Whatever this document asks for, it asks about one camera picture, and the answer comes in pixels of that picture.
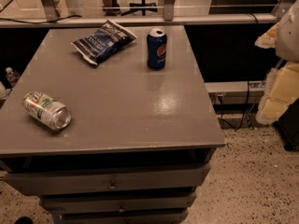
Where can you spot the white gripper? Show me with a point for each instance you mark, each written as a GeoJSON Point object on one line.
{"type": "Point", "coordinates": [289, 36]}

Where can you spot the blue chip bag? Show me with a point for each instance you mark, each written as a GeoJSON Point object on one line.
{"type": "Point", "coordinates": [104, 42]}

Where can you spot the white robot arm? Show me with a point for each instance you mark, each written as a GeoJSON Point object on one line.
{"type": "Point", "coordinates": [283, 37]}

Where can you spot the grey drawer cabinet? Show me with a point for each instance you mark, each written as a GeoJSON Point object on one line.
{"type": "Point", "coordinates": [124, 115]}

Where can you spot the blue Pepsi can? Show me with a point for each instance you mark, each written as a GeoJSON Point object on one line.
{"type": "Point", "coordinates": [156, 41]}

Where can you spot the bottom grey drawer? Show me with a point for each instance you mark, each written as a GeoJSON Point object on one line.
{"type": "Point", "coordinates": [158, 216]}

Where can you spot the grey drawer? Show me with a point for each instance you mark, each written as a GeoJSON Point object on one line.
{"type": "Point", "coordinates": [88, 181]}
{"type": "Point", "coordinates": [118, 203]}
{"type": "Point", "coordinates": [158, 216]}

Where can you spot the black office chair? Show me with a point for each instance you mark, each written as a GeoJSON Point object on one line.
{"type": "Point", "coordinates": [143, 7]}

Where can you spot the middle grey drawer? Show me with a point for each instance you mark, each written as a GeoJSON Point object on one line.
{"type": "Point", "coordinates": [118, 203]}

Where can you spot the green and white soda can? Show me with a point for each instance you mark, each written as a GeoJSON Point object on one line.
{"type": "Point", "coordinates": [47, 110]}

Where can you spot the top grey drawer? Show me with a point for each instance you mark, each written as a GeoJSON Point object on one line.
{"type": "Point", "coordinates": [88, 181]}

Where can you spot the clear plastic water bottle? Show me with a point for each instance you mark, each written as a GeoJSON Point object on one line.
{"type": "Point", "coordinates": [12, 76]}

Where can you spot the aluminium frame rail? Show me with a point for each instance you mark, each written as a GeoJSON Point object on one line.
{"type": "Point", "coordinates": [81, 22]}

